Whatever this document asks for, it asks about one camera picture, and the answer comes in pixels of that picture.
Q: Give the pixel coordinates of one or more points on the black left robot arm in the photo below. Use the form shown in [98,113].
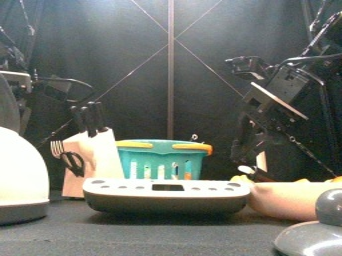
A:
[27,40]

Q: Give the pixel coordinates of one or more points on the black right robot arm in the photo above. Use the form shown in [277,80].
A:
[328,36]

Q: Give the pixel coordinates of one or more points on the orange toy carrot piece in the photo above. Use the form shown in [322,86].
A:
[337,179]

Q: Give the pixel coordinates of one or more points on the silver toy fork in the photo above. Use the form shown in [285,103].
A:
[56,149]

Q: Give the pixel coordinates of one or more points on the black toy scissors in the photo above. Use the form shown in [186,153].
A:
[74,163]

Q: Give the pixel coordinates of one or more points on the beige toy knife block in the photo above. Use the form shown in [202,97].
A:
[95,160]

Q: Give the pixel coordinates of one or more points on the white and grey toy kettle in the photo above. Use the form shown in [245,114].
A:
[20,180]

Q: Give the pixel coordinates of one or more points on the white and grey toy scale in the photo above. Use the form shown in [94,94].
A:
[167,196]

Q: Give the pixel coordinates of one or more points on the light grey pot lid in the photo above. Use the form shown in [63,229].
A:
[321,230]

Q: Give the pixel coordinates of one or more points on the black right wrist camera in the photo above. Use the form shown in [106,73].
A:
[249,66]

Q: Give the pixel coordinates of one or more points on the vertical metal frame pole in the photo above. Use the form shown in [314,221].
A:
[170,66]

